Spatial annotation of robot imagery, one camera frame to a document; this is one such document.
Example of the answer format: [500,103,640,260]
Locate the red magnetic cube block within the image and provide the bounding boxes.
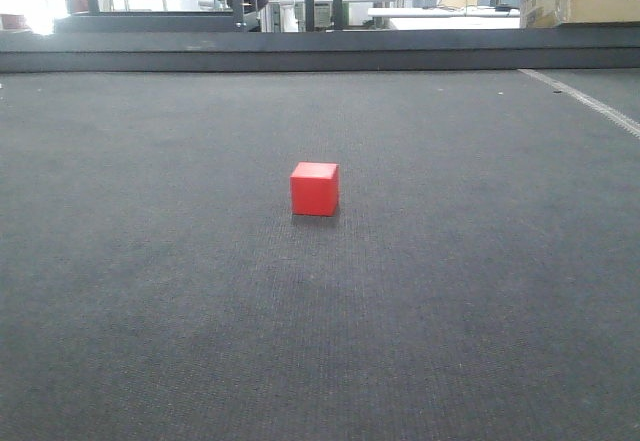
[289,162,339,217]

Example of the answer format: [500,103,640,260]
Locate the black metal frame stand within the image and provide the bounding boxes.
[54,0,316,34]

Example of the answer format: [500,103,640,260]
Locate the dark grey carpet mat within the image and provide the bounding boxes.
[1,70,639,440]

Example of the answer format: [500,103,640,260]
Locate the white background table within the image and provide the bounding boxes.
[368,7,520,31]

